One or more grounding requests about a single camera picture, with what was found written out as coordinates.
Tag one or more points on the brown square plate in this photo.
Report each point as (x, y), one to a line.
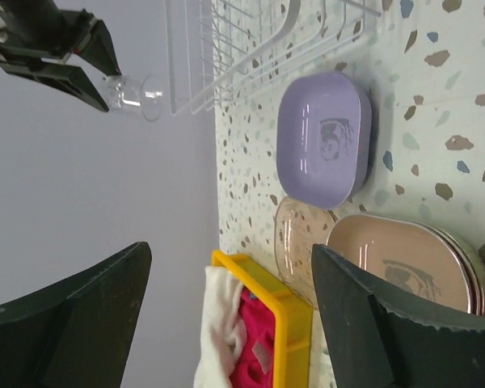
(427, 261)

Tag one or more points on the white towel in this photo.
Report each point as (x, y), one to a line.
(223, 333)

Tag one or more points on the white wire dish rack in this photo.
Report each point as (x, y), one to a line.
(221, 52)

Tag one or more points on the clear brown glass plate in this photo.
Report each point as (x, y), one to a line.
(298, 226)

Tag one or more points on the yellow plastic tray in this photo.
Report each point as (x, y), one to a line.
(293, 318)

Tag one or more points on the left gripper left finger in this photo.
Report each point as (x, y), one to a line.
(78, 331)

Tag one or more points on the purple square plate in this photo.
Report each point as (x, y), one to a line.
(323, 139)

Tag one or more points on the clear glass cup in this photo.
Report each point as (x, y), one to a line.
(133, 97)

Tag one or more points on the magenta cloth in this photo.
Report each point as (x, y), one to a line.
(254, 367)

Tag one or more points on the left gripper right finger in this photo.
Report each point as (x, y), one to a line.
(379, 335)

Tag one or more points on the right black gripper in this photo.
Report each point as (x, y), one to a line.
(31, 31)

